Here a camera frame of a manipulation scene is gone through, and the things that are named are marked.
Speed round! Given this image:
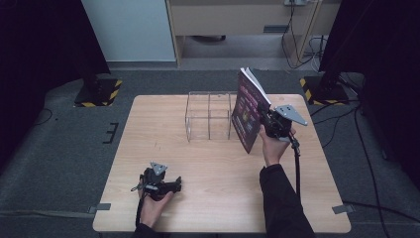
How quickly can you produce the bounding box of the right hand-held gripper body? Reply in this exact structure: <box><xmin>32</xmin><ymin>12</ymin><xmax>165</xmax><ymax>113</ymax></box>
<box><xmin>262</xmin><ymin>103</ymin><xmax>309</xmax><ymax>141</ymax></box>

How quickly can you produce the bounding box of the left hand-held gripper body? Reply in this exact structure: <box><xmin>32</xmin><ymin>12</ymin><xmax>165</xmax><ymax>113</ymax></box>
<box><xmin>138</xmin><ymin>161</ymin><xmax>170</xmax><ymax>201</ymax></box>

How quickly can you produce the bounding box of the purple book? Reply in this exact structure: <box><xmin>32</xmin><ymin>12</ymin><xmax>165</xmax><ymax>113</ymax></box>
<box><xmin>230</xmin><ymin>66</ymin><xmax>273</xmax><ymax>155</ymax></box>

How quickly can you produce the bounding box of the clear acrylic book rack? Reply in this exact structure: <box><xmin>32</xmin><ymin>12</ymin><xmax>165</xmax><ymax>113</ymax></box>
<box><xmin>183</xmin><ymin>90</ymin><xmax>242</xmax><ymax>144</ymax></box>

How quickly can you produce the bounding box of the person's right hand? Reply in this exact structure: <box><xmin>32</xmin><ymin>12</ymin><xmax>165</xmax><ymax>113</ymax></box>
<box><xmin>259</xmin><ymin>123</ymin><xmax>297</xmax><ymax>168</ymax></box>

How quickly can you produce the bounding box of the person's left hand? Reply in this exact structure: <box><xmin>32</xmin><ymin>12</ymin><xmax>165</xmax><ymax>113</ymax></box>
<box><xmin>138</xmin><ymin>189</ymin><xmax>175</xmax><ymax>229</ymax></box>

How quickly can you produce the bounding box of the striped black stand base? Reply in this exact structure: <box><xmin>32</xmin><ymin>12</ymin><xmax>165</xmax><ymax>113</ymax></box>
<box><xmin>73</xmin><ymin>77</ymin><xmax>124</xmax><ymax>109</ymax></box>
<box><xmin>299</xmin><ymin>74</ymin><xmax>352</xmax><ymax>107</ymax></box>

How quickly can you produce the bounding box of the grey tape strip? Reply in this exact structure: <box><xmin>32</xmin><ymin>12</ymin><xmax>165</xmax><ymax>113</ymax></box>
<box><xmin>331</xmin><ymin>203</ymin><xmax>356</xmax><ymax>215</ymax></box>
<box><xmin>87</xmin><ymin>202</ymin><xmax>112</xmax><ymax>215</ymax></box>

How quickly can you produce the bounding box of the dark curtain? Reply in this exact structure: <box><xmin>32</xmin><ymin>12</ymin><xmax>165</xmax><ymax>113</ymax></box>
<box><xmin>0</xmin><ymin>0</ymin><xmax>112</xmax><ymax>175</ymax></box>
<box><xmin>318</xmin><ymin>0</ymin><xmax>420</xmax><ymax>191</ymax></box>

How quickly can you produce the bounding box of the white cabinet panel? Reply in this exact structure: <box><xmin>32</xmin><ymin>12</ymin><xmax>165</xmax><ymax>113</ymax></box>
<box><xmin>80</xmin><ymin>0</ymin><xmax>177</xmax><ymax>63</ymax></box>

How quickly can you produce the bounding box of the left hand-held gripper cable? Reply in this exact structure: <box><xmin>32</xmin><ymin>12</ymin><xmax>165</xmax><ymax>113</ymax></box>
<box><xmin>130</xmin><ymin>175</ymin><xmax>149</xmax><ymax>229</ymax></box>

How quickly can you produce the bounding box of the hand-held gripper cable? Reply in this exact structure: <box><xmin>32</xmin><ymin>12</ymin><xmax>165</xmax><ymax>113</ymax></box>
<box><xmin>130</xmin><ymin>175</ymin><xmax>149</xmax><ymax>229</ymax></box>
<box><xmin>286</xmin><ymin>132</ymin><xmax>303</xmax><ymax>202</ymax></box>

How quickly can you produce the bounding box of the right hand-held gripper cable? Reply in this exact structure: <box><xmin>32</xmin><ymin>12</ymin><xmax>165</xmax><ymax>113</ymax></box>
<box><xmin>286</xmin><ymin>132</ymin><xmax>303</xmax><ymax>202</ymax></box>

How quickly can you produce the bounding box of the thin black floor cable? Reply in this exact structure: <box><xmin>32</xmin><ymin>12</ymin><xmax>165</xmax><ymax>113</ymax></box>
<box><xmin>311</xmin><ymin>104</ymin><xmax>360</xmax><ymax>149</ymax></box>

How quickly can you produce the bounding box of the bundle of black desk cables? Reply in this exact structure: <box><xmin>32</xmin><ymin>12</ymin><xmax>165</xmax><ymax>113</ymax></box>
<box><xmin>280</xmin><ymin>0</ymin><xmax>329</xmax><ymax>72</ymax></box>

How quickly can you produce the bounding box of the long black floor cable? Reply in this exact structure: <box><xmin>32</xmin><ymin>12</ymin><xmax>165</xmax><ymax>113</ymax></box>
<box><xmin>354</xmin><ymin>105</ymin><xmax>385</xmax><ymax>238</ymax></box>

